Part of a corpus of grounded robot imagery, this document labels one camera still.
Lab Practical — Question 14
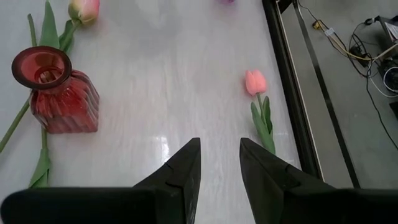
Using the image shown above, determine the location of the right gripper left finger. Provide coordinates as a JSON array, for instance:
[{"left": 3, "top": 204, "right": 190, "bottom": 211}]
[{"left": 132, "top": 138, "right": 202, "bottom": 224}]

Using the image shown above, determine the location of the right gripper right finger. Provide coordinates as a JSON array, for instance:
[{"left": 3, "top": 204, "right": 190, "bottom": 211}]
[{"left": 239, "top": 138, "right": 338, "bottom": 224}]

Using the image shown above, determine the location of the pink yellow tulip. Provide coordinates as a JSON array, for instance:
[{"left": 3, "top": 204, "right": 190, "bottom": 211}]
[
  {"left": 27, "top": 14, "right": 52, "bottom": 189},
  {"left": 0, "top": 0, "right": 101, "bottom": 153}
]

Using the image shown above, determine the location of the red glass vase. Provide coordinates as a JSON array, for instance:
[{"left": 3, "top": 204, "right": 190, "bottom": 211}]
[{"left": 11, "top": 45, "right": 101, "bottom": 134}]

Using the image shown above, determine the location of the black floor device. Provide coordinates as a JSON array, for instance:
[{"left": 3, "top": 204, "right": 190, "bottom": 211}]
[{"left": 373, "top": 15, "right": 398, "bottom": 94}]

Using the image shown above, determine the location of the black floor cable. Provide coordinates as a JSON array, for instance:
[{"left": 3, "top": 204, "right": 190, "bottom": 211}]
[{"left": 348, "top": 18, "right": 398, "bottom": 150}]

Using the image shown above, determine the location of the yellow floor cable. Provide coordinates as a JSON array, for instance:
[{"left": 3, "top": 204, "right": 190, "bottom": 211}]
[{"left": 312, "top": 20, "right": 398, "bottom": 62}]

